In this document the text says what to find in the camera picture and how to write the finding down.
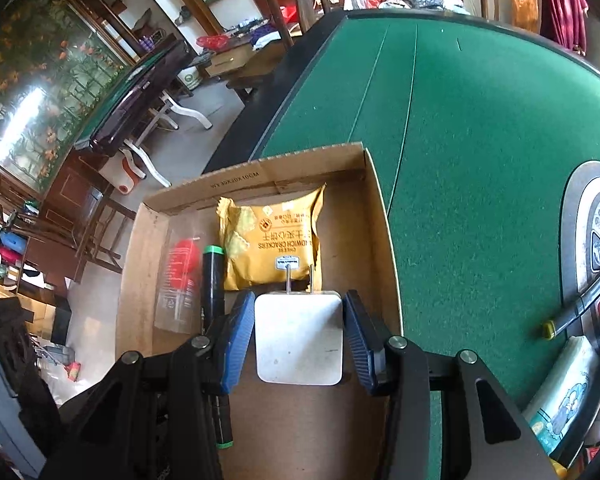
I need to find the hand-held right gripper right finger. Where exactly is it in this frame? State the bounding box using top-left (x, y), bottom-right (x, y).
top-left (344, 290), bottom-right (561, 480)

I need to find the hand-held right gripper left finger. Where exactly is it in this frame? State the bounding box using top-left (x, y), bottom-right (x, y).
top-left (40, 290), bottom-right (257, 480)

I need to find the cardboard box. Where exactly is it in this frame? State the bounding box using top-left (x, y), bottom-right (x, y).
top-left (115, 142), bottom-right (403, 480)

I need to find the black tube with green ends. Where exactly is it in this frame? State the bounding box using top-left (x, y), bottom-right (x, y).
top-left (200, 245), bottom-right (237, 450)

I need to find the clear plastic bag, red print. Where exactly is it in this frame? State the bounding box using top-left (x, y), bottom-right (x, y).
top-left (154, 230), bottom-right (206, 333)

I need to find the yellow cracker packet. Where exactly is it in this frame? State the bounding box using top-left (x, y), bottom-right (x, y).
top-left (216, 183), bottom-right (327, 292)

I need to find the dark wooden armchair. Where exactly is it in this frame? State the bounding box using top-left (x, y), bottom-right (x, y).
top-left (40, 160), bottom-right (138, 276)

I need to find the light blue tissue pack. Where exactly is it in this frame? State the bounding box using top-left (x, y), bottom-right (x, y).
top-left (522, 335), bottom-right (600, 456)

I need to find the black pen yellow tip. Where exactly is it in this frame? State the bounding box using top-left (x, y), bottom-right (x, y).
top-left (542, 265), bottom-right (600, 338)

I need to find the round mahjong table console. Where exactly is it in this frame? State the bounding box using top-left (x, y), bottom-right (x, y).
top-left (560, 160), bottom-right (600, 311)

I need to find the white plastic bucket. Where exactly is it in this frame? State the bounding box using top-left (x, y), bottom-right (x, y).
top-left (177, 65), bottom-right (204, 96)

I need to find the folding mahjong table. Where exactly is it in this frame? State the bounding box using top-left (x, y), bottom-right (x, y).
top-left (72, 40), bottom-right (214, 188)

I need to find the floral glass screen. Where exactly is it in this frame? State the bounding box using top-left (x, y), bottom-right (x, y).
top-left (0, 0), bottom-right (137, 196)

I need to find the low wooden cabinet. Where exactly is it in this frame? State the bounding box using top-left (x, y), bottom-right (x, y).
top-left (205, 42), bottom-right (287, 103)

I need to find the dark wooden chair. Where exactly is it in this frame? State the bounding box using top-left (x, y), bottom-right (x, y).
top-left (252, 0), bottom-right (333, 56)

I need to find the red cloth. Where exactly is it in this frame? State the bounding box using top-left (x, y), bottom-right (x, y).
top-left (539, 0), bottom-right (590, 54)

